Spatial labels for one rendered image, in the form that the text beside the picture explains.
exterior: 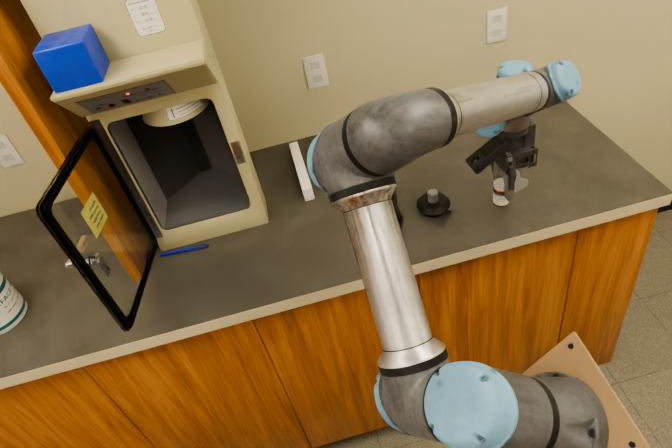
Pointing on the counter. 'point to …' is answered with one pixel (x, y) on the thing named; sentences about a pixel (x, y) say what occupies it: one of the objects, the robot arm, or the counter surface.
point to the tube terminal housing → (64, 4)
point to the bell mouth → (175, 113)
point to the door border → (72, 251)
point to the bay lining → (172, 154)
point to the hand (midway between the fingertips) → (501, 192)
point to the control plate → (126, 97)
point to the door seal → (72, 242)
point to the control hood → (141, 71)
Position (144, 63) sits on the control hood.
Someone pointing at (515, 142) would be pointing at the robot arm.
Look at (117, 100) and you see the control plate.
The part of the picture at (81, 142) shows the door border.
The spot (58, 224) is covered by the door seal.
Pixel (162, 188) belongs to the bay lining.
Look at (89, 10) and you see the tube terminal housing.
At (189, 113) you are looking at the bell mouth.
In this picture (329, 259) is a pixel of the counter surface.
